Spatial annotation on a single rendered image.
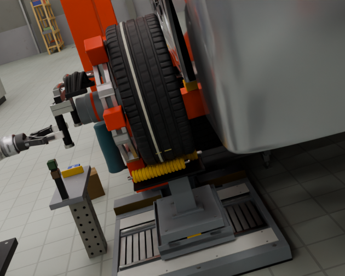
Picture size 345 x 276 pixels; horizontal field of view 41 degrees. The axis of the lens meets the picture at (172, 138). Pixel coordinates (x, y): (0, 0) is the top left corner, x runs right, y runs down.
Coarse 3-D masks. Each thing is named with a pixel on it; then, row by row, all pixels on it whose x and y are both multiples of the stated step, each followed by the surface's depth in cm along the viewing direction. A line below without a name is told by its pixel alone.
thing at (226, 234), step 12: (216, 192) 252; (156, 204) 264; (156, 216) 250; (156, 228) 233; (216, 228) 217; (228, 228) 216; (180, 240) 216; (192, 240) 216; (204, 240) 217; (216, 240) 217; (228, 240) 218; (168, 252) 217; (180, 252) 218
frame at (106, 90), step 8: (104, 40) 213; (104, 64) 190; (96, 72) 188; (104, 72) 188; (96, 80) 187; (96, 88) 185; (104, 88) 184; (112, 88) 184; (104, 96) 185; (112, 96) 185; (104, 104) 186; (112, 136) 190; (120, 136) 190; (128, 136) 191; (120, 144) 193; (128, 144) 195; (128, 152) 210; (136, 152) 206; (128, 160) 208
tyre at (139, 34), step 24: (144, 24) 191; (120, 48) 185; (144, 48) 184; (120, 72) 181; (144, 72) 181; (168, 72) 180; (120, 96) 182; (144, 96) 181; (168, 96) 182; (144, 120) 183; (168, 120) 185; (144, 144) 189; (168, 144) 193; (192, 144) 198
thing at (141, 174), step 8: (176, 160) 210; (184, 160) 212; (144, 168) 211; (152, 168) 210; (160, 168) 209; (168, 168) 209; (176, 168) 210; (184, 168) 211; (136, 176) 209; (144, 176) 210; (152, 176) 210
